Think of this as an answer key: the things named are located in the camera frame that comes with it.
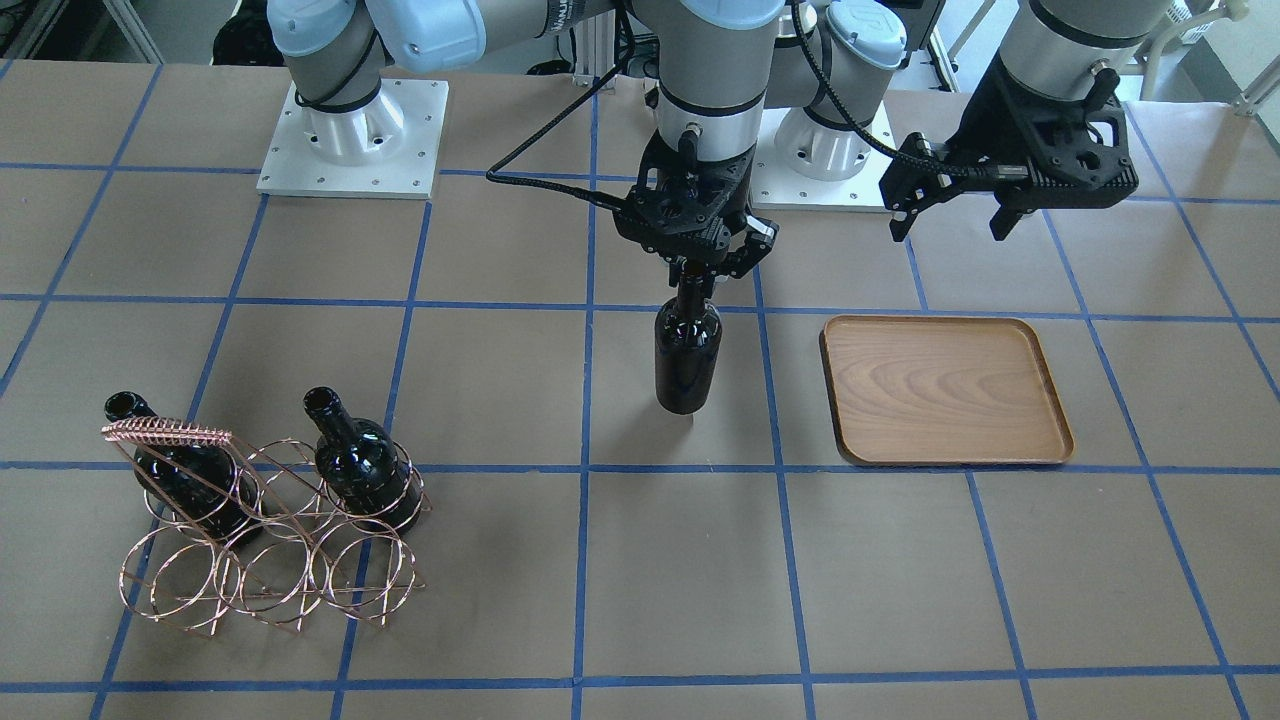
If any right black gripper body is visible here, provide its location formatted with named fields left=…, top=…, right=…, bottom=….
left=613, top=132, right=756, bottom=274

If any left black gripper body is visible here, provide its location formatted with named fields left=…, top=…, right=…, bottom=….
left=937, top=59, right=1140, bottom=210

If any dark wine bottle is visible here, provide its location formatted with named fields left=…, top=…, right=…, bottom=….
left=303, top=386, right=422, bottom=534
left=133, top=445, right=262, bottom=548
left=654, top=260, right=722, bottom=415

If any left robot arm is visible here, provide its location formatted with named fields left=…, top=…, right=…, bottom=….
left=870, top=1, right=1166, bottom=241

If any wooden tray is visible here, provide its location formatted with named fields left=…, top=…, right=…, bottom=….
left=819, top=314, right=1075, bottom=466

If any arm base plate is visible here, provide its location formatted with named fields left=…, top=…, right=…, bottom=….
left=256, top=79, right=451, bottom=201
left=750, top=108, right=890, bottom=213

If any black braided cable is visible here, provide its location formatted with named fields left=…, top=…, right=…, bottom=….
left=485, top=0, right=701, bottom=217
left=785, top=0, right=1030, bottom=181

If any copper wire bottle basket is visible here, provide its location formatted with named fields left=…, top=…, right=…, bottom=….
left=101, top=418, right=426, bottom=637

